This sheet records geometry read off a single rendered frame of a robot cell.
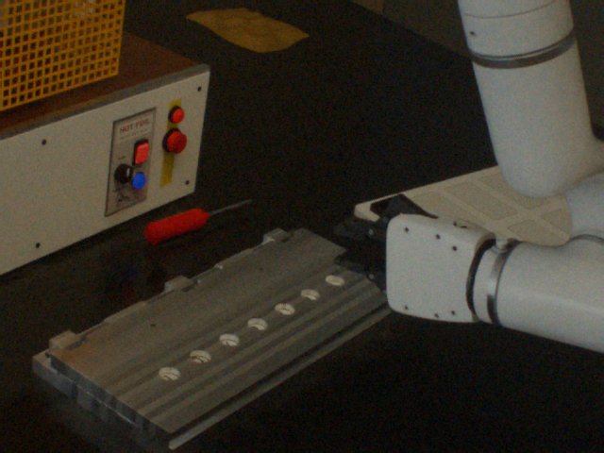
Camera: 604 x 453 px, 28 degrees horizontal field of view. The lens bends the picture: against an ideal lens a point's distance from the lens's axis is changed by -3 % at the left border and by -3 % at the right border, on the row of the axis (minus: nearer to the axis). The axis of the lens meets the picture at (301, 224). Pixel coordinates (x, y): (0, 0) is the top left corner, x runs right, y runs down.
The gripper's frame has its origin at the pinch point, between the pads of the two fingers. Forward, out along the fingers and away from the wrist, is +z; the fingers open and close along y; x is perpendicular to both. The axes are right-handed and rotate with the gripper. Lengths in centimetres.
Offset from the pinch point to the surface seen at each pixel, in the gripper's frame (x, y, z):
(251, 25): 83, 1, 82
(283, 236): 18.7, 10.5, 24.6
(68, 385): -22.0, 13.4, 21.7
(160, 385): -17.0, 12.7, 12.9
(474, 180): 60, 14, 20
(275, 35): 83, 2, 77
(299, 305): 6.9, 12.7, 13.1
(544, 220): 58, 17, 7
